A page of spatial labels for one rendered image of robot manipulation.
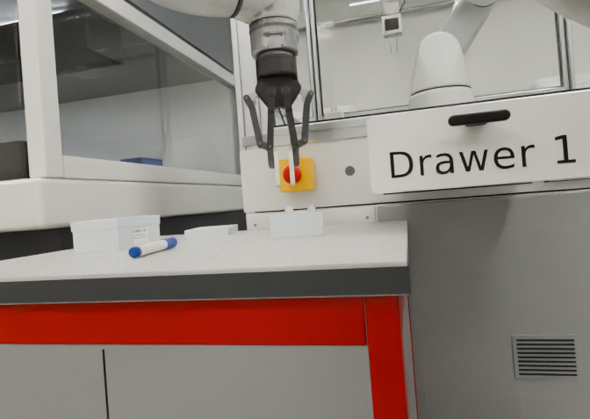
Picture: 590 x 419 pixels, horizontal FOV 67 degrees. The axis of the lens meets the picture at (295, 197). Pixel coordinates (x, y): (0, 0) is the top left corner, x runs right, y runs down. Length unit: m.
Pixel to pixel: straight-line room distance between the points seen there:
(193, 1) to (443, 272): 0.71
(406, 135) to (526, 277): 0.48
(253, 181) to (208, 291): 0.64
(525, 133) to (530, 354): 0.53
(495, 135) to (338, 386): 0.39
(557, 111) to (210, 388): 0.54
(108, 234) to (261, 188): 0.40
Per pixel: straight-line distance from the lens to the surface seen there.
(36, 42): 1.10
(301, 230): 0.71
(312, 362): 0.43
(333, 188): 1.00
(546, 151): 0.67
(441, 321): 1.02
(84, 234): 0.80
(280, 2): 0.85
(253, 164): 1.04
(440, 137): 0.65
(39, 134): 1.05
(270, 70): 0.82
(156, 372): 0.50
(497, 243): 1.00
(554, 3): 0.20
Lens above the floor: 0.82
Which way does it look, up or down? 1 degrees up
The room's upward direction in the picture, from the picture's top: 4 degrees counter-clockwise
